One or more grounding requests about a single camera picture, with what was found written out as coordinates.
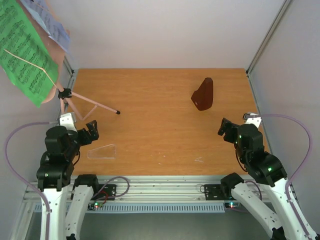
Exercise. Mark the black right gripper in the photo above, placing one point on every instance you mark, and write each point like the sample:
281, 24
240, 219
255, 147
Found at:
230, 130

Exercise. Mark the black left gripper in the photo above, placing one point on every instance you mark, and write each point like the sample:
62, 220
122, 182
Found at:
94, 131

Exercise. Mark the clear plastic metronome cover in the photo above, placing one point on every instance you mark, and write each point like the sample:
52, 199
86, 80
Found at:
106, 152

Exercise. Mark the brown wooden metronome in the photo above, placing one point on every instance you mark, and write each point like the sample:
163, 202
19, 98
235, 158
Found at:
203, 97

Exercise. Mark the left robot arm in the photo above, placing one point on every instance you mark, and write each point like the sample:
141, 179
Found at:
54, 178

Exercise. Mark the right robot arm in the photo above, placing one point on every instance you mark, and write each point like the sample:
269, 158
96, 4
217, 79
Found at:
285, 221

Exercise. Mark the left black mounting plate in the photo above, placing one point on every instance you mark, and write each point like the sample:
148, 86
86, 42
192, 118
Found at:
108, 192

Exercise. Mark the black mounting plate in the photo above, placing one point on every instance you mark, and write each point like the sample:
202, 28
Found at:
108, 192
213, 192

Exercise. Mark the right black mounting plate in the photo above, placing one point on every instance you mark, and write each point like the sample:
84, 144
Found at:
213, 192

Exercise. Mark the green sheet music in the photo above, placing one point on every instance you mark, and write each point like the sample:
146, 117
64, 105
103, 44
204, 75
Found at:
23, 55

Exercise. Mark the blue sheet music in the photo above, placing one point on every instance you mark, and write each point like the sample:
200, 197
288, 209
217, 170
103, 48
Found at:
41, 13

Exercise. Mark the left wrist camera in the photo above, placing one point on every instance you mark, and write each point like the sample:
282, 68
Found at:
68, 121

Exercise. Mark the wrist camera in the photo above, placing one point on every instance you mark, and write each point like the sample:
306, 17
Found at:
68, 121
252, 118

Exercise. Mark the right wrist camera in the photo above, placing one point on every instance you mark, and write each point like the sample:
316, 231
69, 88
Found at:
252, 118

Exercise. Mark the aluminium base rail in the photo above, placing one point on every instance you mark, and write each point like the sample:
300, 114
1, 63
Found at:
154, 189

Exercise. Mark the grey slotted cable duct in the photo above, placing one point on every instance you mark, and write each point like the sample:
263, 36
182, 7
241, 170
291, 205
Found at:
141, 208

